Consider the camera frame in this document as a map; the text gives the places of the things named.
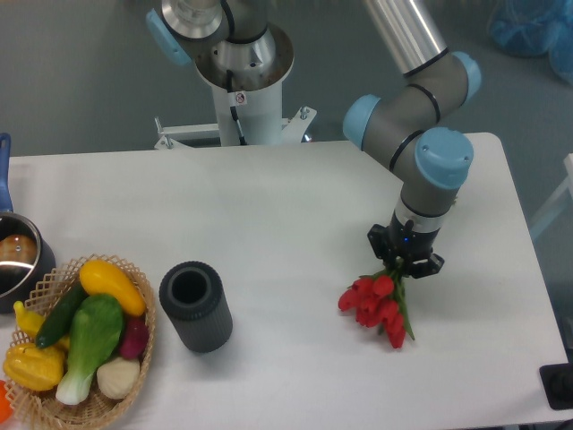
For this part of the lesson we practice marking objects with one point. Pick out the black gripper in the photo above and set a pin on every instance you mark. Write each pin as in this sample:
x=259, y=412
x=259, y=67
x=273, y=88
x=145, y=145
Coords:
x=400, y=241

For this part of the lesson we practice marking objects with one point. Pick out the red tulip bouquet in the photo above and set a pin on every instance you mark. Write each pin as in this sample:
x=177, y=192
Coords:
x=378, y=301

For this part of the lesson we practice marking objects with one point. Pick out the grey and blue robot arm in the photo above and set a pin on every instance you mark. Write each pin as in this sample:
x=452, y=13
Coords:
x=404, y=134

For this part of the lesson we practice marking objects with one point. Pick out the black device at table edge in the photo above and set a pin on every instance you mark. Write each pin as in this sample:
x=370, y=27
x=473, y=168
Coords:
x=557, y=385

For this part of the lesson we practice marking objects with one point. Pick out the dark grey ribbed vase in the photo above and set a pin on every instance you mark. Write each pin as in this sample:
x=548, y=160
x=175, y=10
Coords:
x=192, y=296

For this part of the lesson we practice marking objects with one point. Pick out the blue plastic bag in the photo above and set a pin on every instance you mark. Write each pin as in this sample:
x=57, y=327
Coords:
x=533, y=29

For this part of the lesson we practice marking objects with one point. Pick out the purple radish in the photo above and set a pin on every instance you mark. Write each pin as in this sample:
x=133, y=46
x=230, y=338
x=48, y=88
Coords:
x=135, y=339

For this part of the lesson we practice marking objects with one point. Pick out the yellow squash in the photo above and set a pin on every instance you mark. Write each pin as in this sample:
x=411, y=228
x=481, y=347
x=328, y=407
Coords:
x=102, y=277

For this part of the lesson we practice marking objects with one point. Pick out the white garlic bulb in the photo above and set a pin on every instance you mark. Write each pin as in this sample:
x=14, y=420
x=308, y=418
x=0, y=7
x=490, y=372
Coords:
x=117, y=377

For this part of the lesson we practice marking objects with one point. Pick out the green bok choy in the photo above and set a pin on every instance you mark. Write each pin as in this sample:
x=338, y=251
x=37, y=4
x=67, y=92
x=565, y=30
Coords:
x=95, y=332

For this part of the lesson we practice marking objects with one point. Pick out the woven wicker basket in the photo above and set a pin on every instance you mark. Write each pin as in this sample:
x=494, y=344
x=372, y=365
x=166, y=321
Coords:
x=40, y=409

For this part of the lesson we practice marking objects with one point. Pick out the green cucumber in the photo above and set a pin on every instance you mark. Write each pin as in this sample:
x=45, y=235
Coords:
x=59, y=321

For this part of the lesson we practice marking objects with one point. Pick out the small yellow gourd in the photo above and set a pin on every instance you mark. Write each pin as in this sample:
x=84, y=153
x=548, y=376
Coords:
x=33, y=324

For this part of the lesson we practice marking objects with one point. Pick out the yellow bell pepper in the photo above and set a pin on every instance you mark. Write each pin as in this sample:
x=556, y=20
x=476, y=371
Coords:
x=37, y=369

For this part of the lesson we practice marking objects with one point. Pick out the orange fruit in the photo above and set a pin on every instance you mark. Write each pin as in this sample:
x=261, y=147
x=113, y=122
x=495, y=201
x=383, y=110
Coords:
x=6, y=410

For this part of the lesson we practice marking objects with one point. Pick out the white frame at right edge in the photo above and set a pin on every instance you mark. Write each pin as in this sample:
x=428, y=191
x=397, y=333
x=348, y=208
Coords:
x=558, y=201

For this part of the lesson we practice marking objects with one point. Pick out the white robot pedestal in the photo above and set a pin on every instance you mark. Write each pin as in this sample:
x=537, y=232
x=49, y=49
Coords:
x=246, y=83

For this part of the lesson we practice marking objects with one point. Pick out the blue handled saucepan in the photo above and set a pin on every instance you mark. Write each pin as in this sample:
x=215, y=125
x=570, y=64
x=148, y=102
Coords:
x=25, y=255

